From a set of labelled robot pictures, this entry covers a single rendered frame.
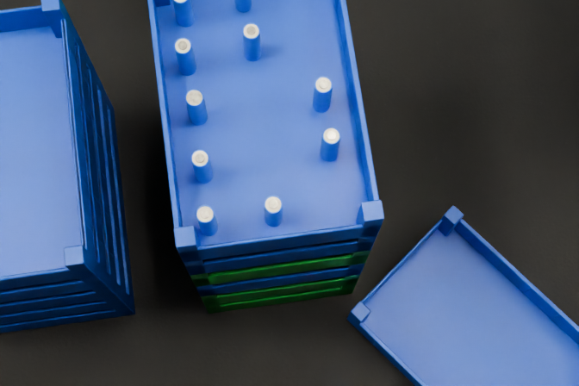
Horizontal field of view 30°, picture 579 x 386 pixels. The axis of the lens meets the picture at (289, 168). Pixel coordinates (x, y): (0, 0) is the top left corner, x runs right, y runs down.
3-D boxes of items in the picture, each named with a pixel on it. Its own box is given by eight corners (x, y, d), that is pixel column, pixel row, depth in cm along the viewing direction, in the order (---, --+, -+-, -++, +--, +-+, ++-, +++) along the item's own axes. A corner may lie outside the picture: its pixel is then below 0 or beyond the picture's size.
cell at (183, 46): (178, 60, 115) (172, 37, 108) (195, 58, 115) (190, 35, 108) (180, 77, 114) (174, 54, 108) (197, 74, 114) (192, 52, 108)
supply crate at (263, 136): (150, -9, 117) (140, -41, 109) (333, -32, 118) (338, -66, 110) (182, 263, 109) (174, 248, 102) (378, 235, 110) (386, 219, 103)
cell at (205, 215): (199, 220, 110) (194, 205, 104) (216, 217, 110) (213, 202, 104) (201, 237, 110) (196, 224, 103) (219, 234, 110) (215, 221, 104)
